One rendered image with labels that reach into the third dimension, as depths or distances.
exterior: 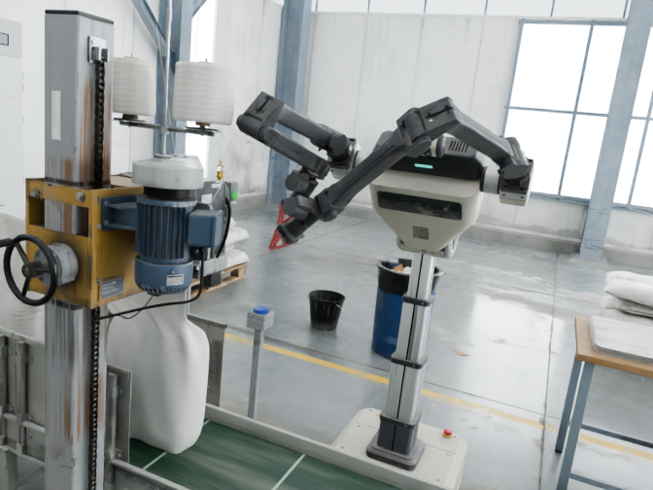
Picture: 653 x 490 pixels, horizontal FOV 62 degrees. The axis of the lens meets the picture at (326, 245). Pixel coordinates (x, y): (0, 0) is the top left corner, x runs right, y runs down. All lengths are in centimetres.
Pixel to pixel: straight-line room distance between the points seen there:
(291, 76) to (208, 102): 895
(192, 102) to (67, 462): 107
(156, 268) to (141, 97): 52
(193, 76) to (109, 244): 50
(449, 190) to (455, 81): 790
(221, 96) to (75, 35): 37
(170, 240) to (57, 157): 35
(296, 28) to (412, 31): 209
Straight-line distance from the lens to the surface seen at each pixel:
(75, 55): 151
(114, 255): 157
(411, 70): 990
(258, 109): 154
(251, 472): 203
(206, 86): 151
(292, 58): 1047
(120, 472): 205
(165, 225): 143
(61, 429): 178
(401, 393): 227
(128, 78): 169
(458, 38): 981
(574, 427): 270
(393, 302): 383
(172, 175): 139
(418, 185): 187
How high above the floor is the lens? 155
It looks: 12 degrees down
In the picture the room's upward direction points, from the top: 6 degrees clockwise
